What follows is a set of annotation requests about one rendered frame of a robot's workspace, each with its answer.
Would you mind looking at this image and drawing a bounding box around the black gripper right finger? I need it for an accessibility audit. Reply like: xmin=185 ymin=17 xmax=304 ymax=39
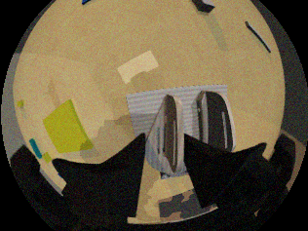
xmin=184 ymin=134 xmax=267 ymax=209

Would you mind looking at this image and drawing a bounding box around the yellow flat rectangular plate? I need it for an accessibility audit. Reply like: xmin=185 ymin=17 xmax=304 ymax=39
xmin=43 ymin=99 xmax=94 ymax=154

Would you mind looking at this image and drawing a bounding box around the grey square bar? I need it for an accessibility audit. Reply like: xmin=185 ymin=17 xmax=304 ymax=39
xmin=245 ymin=20 xmax=272 ymax=53

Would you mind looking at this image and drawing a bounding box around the teal rectangular block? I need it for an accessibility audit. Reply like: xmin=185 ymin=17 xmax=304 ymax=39
xmin=28 ymin=139 xmax=41 ymax=159

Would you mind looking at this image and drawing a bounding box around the yellow flat bar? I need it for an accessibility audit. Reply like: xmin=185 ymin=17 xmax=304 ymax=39
xmin=17 ymin=100 xmax=23 ymax=107

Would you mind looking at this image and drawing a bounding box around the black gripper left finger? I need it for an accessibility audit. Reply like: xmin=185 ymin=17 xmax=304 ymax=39
xmin=52 ymin=134 xmax=146 ymax=218

